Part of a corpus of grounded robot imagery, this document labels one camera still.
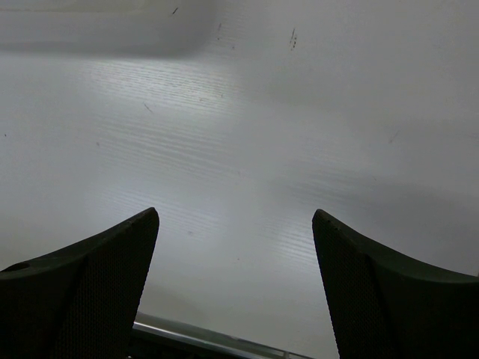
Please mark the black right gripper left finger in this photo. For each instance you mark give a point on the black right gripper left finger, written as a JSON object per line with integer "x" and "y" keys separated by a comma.
{"x": 79, "y": 301}

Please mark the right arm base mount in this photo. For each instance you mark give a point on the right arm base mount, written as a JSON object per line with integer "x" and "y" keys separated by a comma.
{"x": 156, "y": 328}

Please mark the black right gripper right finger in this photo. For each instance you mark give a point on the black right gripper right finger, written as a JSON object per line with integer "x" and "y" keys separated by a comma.
{"x": 384, "y": 304}

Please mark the translucent white plastic bin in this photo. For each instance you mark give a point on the translucent white plastic bin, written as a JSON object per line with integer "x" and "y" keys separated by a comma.
{"x": 145, "y": 29}

